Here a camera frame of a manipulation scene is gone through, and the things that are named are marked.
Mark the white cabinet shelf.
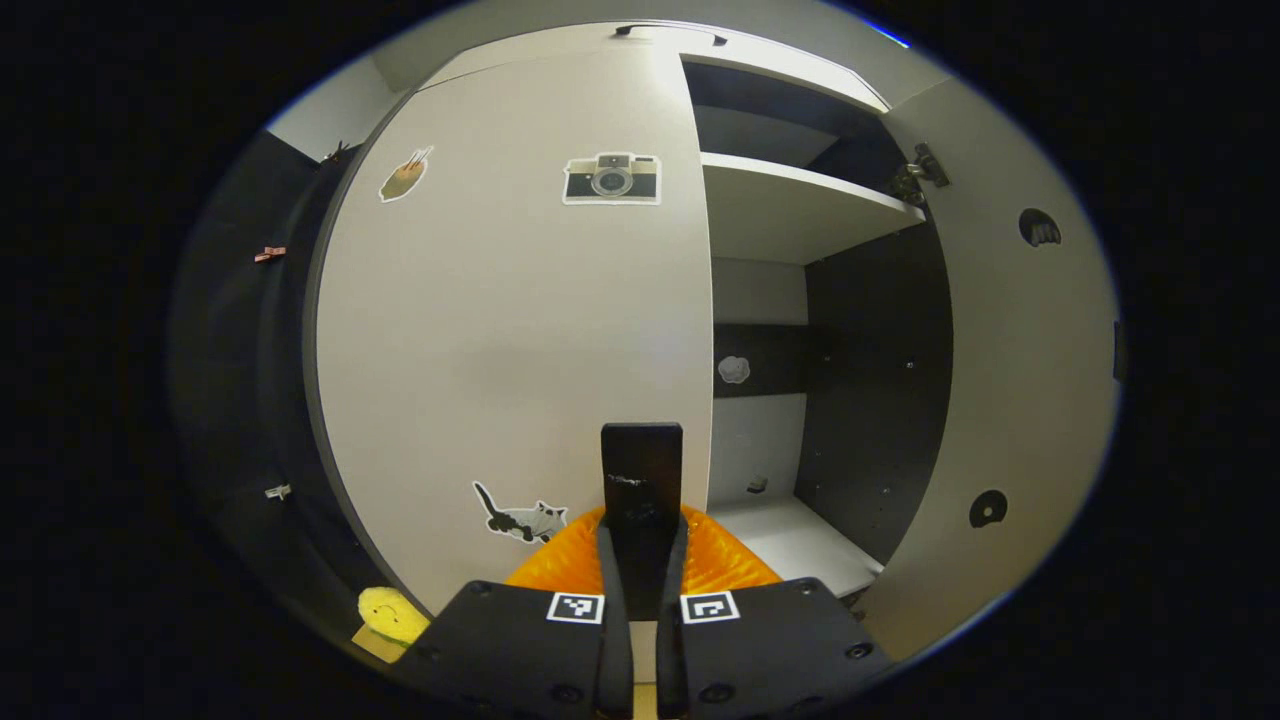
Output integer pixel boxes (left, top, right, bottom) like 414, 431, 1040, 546
705, 495, 886, 599
700, 150, 926, 266

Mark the beige double-door shoe cabinet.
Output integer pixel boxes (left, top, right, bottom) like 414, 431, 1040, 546
300, 20, 1126, 666

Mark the black drawer handle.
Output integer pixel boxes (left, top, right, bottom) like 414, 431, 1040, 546
613, 23, 728, 47

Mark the beige shoe cabinet door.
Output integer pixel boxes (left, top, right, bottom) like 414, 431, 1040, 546
310, 45, 716, 626
860, 75, 1126, 666

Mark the yellow plush toy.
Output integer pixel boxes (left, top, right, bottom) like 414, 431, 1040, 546
357, 586, 431, 646

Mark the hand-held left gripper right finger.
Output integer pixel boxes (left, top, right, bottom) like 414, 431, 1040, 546
655, 505, 896, 719

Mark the black backdrop cloth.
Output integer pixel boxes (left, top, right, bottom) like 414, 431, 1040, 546
170, 130, 431, 651

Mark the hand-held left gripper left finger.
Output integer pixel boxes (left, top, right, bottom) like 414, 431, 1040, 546
400, 505, 636, 719

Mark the black door handle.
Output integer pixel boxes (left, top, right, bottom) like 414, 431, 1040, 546
600, 422, 685, 621

